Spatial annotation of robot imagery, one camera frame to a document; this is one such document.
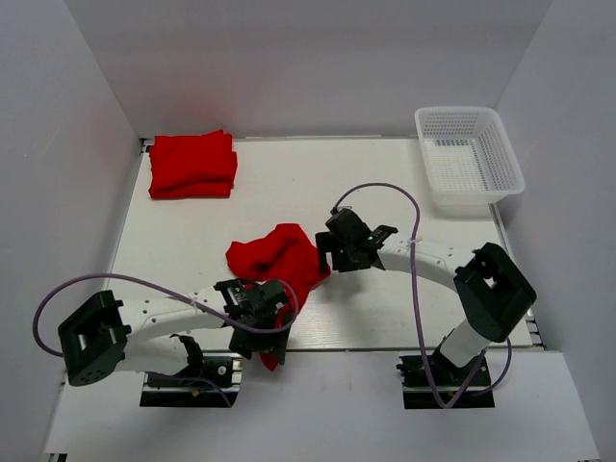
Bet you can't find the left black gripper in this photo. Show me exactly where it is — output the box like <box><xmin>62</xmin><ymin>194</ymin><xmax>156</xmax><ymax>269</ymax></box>
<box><xmin>230</xmin><ymin>309</ymin><xmax>293</xmax><ymax>363</ymax></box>

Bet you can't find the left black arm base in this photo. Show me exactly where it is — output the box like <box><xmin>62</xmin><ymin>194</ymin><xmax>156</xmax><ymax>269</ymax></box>
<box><xmin>140</xmin><ymin>353</ymin><xmax>243</xmax><ymax>409</ymax></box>

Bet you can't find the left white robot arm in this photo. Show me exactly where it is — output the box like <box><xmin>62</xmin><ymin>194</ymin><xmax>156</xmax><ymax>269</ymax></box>
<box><xmin>58</xmin><ymin>278</ymin><xmax>298</xmax><ymax>387</ymax></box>

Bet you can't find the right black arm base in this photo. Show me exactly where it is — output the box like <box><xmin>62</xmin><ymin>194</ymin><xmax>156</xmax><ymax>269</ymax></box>
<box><xmin>397</xmin><ymin>354</ymin><xmax>495</xmax><ymax>410</ymax></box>

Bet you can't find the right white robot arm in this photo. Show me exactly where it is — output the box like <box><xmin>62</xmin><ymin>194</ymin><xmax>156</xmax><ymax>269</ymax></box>
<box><xmin>316</xmin><ymin>209</ymin><xmax>537</xmax><ymax>384</ymax></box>

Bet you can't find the folded red t shirt stack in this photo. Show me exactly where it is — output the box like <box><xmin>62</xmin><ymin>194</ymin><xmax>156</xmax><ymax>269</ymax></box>
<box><xmin>148</xmin><ymin>130</ymin><xmax>238</xmax><ymax>200</ymax></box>

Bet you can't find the white plastic basket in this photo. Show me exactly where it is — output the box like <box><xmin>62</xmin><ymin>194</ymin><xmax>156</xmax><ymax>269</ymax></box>
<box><xmin>414</xmin><ymin>106</ymin><xmax>526</xmax><ymax>218</ymax></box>

